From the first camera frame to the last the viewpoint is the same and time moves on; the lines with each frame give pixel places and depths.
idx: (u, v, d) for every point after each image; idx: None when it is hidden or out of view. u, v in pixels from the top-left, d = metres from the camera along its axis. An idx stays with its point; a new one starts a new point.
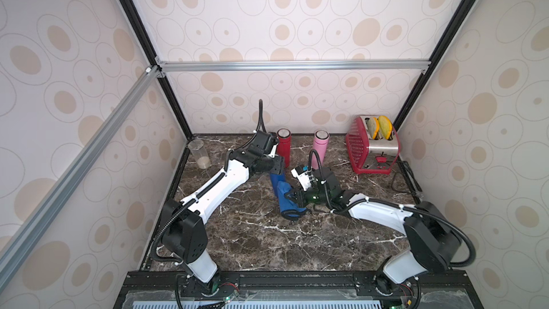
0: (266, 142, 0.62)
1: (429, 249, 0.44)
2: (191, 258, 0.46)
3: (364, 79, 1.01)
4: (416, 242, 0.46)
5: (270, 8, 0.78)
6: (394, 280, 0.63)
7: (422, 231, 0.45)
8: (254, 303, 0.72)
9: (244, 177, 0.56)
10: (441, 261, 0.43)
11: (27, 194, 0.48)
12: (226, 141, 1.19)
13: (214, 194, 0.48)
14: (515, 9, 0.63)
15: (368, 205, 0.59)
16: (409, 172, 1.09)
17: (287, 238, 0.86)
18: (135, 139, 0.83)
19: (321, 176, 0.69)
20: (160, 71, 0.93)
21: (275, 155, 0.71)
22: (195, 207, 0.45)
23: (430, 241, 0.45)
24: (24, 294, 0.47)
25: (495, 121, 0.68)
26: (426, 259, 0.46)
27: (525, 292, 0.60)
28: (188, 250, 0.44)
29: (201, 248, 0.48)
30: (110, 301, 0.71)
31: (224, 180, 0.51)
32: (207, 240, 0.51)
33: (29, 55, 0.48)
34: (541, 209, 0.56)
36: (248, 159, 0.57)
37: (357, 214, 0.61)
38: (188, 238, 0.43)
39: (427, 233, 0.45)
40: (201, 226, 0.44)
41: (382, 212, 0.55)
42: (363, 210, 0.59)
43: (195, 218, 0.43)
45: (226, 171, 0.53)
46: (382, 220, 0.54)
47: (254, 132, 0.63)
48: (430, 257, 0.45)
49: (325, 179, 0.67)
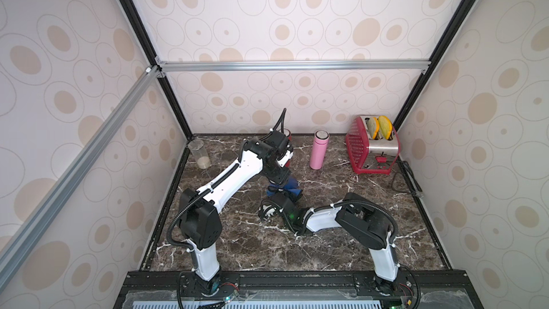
0: (282, 141, 0.65)
1: (361, 232, 0.51)
2: (206, 244, 0.49)
3: (364, 79, 1.01)
4: (352, 229, 0.51)
5: (270, 7, 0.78)
6: (389, 276, 0.62)
7: (349, 219, 0.52)
8: (254, 303, 0.72)
9: (257, 168, 0.56)
10: (374, 237, 0.50)
11: (28, 194, 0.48)
12: (226, 141, 1.19)
13: (228, 185, 0.50)
14: (514, 9, 0.63)
15: (315, 216, 0.67)
16: (409, 172, 1.09)
17: (287, 238, 0.86)
18: (135, 139, 0.83)
19: (278, 206, 0.73)
20: (160, 71, 0.93)
21: (284, 164, 0.72)
22: (209, 196, 0.47)
23: (360, 225, 0.52)
24: (24, 294, 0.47)
25: (495, 121, 0.68)
26: (366, 239, 0.50)
27: (525, 292, 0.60)
28: (204, 236, 0.46)
29: (214, 235, 0.50)
30: (110, 302, 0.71)
31: (237, 171, 0.52)
32: (221, 228, 0.51)
33: (28, 55, 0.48)
34: (540, 209, 0.56)
36: (261, 151, 0.57)
37: (313, 226, 0.65)
38: (204, 226, 0.45)
39: (354, 219, 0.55)
40: (214, 215, 0.45)
41: (324, 216, 0.62)
42: (313, 221, 0.66)
43: (210, 207, 0.45)
45: (240, 162, 0.54)
46: (328, 222, 0.59)
47: (271, 130, 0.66)
48: (367, 237, 0.50)
49: (281, 207, 0.72)
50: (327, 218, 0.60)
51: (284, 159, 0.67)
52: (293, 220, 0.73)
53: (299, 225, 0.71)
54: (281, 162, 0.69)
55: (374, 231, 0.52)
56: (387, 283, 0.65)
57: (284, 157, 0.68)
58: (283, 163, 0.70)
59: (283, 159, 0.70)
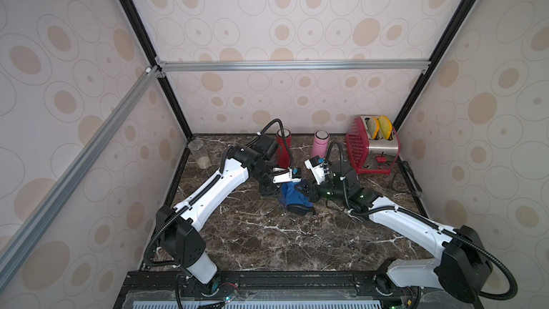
0: (269, 147, 0.60)
1: (464, 280, 0.41)
2: (187, 263, 0.45)
3: (364, 79, 1.01)
4: (449, 268, 0.43)
5: (271, 8, 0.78)
6: (397, 282, 0.63)
7: (462, 261, 0.40)
8: (254, 303, 0.72)
9: (241, 174, 0.51)
10: (472, 292, 0.41)
11: (27, 194, 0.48)
12: (226, 141, 1.19)
13: (208, 201, 0.46)
14: (513, 10, 0.63)
15: (396, 216, 0.53)
16: (409, 172, 1.09)
17: (287, 238, 0.86)
18: (135, 139, 0.83)
19: (340, 172, 0.61)
20: (160, 71, 0.93)
21: (279, 180, 0.67)
22: (188, 214, 0.43)
23: (469, 272, 0.40)
24: (24, 294, 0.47)
25: (495, 121, 0.68)
26: (454, 285, 0.44)
27: (525, 292, 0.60)
28: (183, 256, 0.43)
29: (198, 253, 0.47)
30: (110, 302, 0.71)
31: (219, 184, 0.48)
32: (204, 244, 0.48)
33: (28, 55, 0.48)
34: (542, 209, 0.56)
36: (246, 158, 0.53)
37: (378, 219, 0.56)
38: (182, 246, 0.41)
39: (466, 264, 0.40)
40: (194, 234, 0.42)
41: (414, 228, 0.49)
42: (386, 218, 0.54)
43: (188, 227, 0.41)
45: (222, 173, 0.50)
46: (410, 232, 0.50)
47: (259, 135, 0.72)
48: (462, 287, 0.42)
49: (344, 176, 0.60)
50: (416, 232, 0.48)
51: (282, 176, 0.67)
52: (350, 194, 0.61)
53: (357, 203, 0.60)
54: (275, 178, 0.67)
55: (475, 285, 0.40)
56: (384, 277, 0.67)
57: (283, 175, 0.68)
58: (279, 179, 0.68)
59: (280, 175, 0.68)
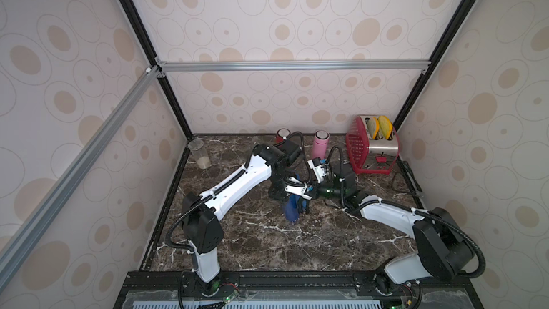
0: (293, 151, 0.61)
1: (437, 255, 0.44)
2: (206, 249, 0.48)
3: (364, 79, 1.01)
4: (424, 245, 0.45)
5: (271, 7, 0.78)
6: (394, 280, 0.64)
7: (431, 235, 0.44)
8: (254, 303, 0.72)
9: (266, 172, 0.53)
10: (447, 268, 0.43)
11: (27, 194, 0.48)
12: (226, 141, 1.19)
13: (231, 192, 0.48)
14: (513, 10, 0.63)
15: (379, 207, 0.59)
16: (409, 172, 1.09)
17: (287, 238, 0.86)
18: (135, 139, 0.83)
19: (340, 173, 0.67)
20: (160, 71, 0.93)
21: (292, 189, 0.68)
22: (211, 202, 0.46)
23: (440, 248, 0.44)
24: (24, 294, 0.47)
25: (495, 121, 0.68)
26: (433, 263, 0.46)
27: (525, 292, 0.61)
28: (203, 242, 0.45)
29: (216, 241, 0.50)
30: (110, 302, 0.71)
31: (242, 177, 0.50)
32: (223, 234, 0.50)
33: (28, 55, 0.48)
34: (541, 209, 0.56)
36: (271, 157, 0.54)
37: (369, 214, 0.61)
38: (203, 232, 0.44)
39: (436, 238, 0.44)
40: (216, 222, 0.44)
41: (392, 214, 0.55)
42: (372, 211, 0.60)
43: (210, 214, 0.44)
45: (247, 168, 0.52)
46: (392, 222, 0.55)
47: (284, 139, 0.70)
48: (439, 264, 0.44)
49: (344, 177, 0.66)
50: (396, 218, 0.53)
51: (294, 187, 0.68)
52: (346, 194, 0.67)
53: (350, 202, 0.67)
54: (289, 188, 0.69)
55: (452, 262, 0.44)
56: (384, 276, 0.67)
57: (295, 188, 0.68)
58: (291, 190, 0.68)
59: (293, 187, 0.68)
